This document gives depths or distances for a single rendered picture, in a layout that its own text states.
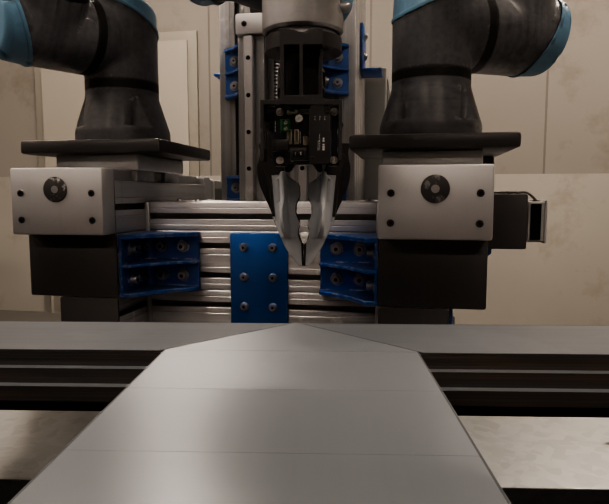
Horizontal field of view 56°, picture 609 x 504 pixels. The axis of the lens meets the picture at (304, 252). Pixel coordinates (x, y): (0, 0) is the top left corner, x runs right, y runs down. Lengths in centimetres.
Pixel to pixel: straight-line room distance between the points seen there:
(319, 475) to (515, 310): 415
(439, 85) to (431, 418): 62
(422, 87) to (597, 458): 51
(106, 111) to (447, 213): 54
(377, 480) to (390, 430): 5
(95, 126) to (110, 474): 75
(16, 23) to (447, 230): 62
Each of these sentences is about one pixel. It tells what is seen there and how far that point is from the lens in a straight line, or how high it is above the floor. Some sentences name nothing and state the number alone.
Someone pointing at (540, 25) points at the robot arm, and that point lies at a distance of 96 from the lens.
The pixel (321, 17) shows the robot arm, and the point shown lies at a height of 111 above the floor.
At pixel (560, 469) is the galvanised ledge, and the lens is 68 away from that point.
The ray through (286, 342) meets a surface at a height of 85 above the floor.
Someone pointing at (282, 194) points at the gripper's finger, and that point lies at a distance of 54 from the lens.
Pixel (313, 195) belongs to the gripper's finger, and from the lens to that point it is 56.
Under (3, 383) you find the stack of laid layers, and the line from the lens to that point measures 46.
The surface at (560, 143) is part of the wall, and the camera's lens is 437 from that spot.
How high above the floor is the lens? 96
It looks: 6 degrees down
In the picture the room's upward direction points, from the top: straight up
